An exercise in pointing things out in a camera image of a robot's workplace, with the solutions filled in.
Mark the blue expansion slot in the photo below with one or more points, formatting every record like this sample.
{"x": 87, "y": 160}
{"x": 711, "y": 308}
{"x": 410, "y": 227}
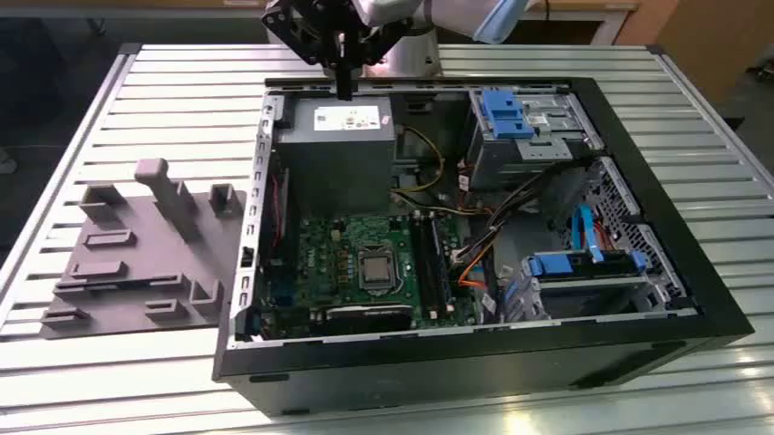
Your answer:
{"x": 285, "y": 294}

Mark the black RAM slot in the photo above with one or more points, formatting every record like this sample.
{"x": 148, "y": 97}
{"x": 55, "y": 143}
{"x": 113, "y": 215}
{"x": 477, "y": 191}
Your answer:
{"x": 417, "y": 272}

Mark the metal disk bay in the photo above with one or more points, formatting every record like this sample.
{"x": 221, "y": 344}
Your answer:
{"x": 593, "y": 283}

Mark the wooden cabinet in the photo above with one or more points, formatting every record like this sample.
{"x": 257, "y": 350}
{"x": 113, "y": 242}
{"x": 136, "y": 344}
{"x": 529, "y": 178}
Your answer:
{"x": 708, "y": 41}

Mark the blue plastic drive latch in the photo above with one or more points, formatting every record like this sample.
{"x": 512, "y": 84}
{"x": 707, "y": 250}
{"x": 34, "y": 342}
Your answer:
{"x": 505, "y": 118}

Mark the white framed workbench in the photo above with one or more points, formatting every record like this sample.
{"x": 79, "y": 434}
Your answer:
{"x": 615, "y": 27}

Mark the grey power supply unit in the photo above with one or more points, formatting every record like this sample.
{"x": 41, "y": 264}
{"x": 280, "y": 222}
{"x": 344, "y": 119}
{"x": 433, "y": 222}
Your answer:
{"x": 333, "y": 172}

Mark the grey parts rack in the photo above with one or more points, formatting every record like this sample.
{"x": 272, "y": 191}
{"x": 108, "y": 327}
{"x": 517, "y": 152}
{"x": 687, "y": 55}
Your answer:
{"x": 152, "y": 254}

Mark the metal drive cage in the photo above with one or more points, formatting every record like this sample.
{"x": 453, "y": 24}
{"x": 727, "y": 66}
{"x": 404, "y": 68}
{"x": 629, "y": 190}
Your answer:
{"x": 545, "y": 154}

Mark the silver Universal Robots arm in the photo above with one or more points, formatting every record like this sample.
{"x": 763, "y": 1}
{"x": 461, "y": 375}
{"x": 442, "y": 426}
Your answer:
{"x": 412, "y": 54}

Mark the black open PC case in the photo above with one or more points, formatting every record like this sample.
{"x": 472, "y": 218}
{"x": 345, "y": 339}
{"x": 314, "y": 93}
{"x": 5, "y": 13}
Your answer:
{"x": 424, "y": 376}

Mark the hard disk in blue carrier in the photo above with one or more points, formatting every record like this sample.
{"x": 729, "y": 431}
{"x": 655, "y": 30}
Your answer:
{"x": 560, "y": 265}

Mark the silver CPU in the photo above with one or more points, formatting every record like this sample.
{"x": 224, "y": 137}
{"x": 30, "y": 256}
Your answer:
{"x": 377, "y": 269}

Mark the green motherboard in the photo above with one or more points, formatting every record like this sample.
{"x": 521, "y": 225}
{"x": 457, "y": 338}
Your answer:
{"x": 321, "y": 235}

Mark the black graphics card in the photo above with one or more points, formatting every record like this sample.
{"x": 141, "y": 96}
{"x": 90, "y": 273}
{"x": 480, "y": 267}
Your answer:
{"x": 364, "y": 317}

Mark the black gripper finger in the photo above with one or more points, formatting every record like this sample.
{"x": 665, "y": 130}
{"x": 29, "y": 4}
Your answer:
{"x": 378, "y": 43}
{"x": 290, "y": 31}

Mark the blue video port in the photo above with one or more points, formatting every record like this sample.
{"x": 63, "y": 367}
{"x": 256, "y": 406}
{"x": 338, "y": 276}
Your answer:
{"x": 254, "y": 324}

